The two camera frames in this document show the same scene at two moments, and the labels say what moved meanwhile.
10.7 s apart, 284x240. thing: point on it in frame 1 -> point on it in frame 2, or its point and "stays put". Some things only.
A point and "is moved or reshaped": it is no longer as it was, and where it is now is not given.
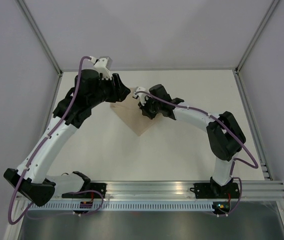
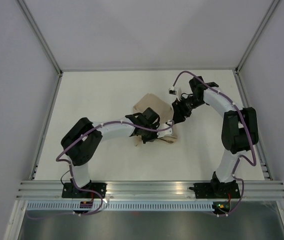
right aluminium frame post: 258,32 stays put
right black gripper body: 151,108 -> 187,105
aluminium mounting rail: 249,190 stays put
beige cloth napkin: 128,108 is moved or reshaped
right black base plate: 212,190 stays put
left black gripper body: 107,91 -> 149,135
